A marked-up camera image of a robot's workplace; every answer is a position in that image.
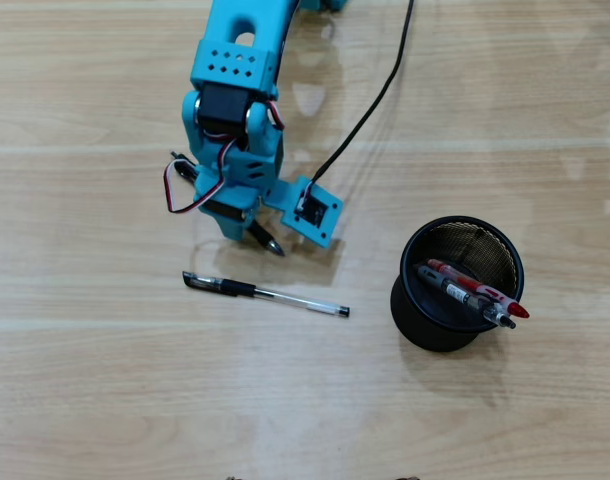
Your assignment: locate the red white black servo cable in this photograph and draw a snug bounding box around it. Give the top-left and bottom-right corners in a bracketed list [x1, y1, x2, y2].
[264, 99, 287, 133]
[163, 137, 239, 215]

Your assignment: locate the red retractable pen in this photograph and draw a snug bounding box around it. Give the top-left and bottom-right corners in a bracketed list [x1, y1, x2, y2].
[427, 257, 531, 320]

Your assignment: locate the clear gel pen black cap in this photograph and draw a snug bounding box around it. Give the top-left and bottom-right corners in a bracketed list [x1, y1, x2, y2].
[182, 270, 351, 319]

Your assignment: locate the black mesh pen holder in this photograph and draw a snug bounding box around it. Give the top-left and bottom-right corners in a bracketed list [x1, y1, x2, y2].
[389, 215, 525, 353]

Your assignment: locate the grey grip clear retractable pen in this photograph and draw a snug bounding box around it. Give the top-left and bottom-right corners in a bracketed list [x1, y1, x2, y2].
[413, 264, 517, 330]

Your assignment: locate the black retractable pen chrome tip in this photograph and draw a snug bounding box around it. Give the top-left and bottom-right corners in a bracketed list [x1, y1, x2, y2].
[169, 149, 287, 258]

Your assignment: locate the black camera cable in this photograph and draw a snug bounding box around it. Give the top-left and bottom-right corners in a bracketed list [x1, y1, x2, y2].
[294, 0, 416, 214]

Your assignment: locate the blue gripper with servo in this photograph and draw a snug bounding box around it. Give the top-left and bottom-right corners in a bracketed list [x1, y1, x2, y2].
[193, 147, 287, 242]

